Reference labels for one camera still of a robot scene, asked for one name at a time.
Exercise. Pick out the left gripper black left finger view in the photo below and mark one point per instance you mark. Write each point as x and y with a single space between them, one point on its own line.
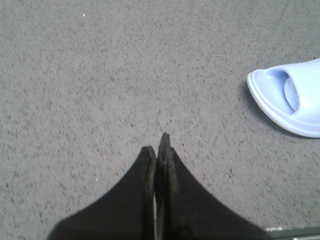
126 212

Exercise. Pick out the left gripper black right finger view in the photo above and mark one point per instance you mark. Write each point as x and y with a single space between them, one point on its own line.
185 210

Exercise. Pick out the light blue slipper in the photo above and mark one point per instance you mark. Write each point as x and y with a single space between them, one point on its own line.
289 95

